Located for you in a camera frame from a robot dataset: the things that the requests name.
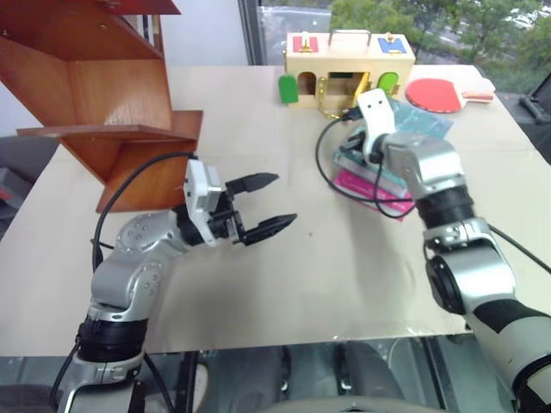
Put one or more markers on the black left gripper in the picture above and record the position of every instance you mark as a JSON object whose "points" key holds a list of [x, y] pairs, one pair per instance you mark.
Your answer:
{"points": [[230, 219]]}

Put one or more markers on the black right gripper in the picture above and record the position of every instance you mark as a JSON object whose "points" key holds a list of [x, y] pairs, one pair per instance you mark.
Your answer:
{"points": [[356, 139]]}

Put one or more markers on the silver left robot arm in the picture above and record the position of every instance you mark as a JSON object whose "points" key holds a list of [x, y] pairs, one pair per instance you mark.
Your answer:
{"points": [[129, 275]]}

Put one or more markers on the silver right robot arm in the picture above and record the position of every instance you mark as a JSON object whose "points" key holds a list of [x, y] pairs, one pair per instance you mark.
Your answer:
{"points": [[469, 266]]}

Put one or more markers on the pink book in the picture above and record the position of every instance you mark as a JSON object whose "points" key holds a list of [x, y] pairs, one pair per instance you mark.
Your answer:
{"points": [[357, 183]]}

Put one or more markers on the red-brown wooden bookshelf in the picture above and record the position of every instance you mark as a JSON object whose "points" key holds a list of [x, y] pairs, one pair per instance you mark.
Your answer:
{"points": [[112, 94]]}

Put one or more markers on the books standing in bookshelf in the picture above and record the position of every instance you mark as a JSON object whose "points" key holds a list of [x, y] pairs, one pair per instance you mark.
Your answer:
{"points": [[150, 30]]}

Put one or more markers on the wooden lock box with doors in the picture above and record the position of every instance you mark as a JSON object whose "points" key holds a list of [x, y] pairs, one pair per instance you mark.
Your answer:
{"points": [[344, 58]]}

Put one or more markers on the red table tennis paddle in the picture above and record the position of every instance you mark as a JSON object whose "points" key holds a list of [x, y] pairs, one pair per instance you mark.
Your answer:
{"points": [[432, 94]]}

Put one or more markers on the black device base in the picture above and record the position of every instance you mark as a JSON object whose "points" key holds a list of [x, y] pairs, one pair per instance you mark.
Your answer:
{"points": [[538, 101]]}

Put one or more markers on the black table leg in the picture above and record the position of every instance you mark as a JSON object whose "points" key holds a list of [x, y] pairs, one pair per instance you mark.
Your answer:
{"points": [[187, 383]]}

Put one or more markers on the grey sofa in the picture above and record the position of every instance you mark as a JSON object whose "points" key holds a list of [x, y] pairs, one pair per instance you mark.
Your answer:
{"points": [[23, 168]]}

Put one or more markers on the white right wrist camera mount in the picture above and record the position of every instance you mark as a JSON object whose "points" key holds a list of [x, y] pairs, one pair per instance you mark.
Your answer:
{"points": [[379, 114]]}

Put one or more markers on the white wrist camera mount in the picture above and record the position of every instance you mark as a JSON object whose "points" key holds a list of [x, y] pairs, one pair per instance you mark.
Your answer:
{"points": [[379, 114], [199, 189]]}

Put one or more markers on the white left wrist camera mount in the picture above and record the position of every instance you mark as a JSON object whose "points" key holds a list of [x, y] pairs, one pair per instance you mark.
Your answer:
{"points": [[199, 189]]}

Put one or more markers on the dark window frame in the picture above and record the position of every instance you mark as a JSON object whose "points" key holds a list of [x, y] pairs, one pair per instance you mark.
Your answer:
{"points": [[253, 30]]}

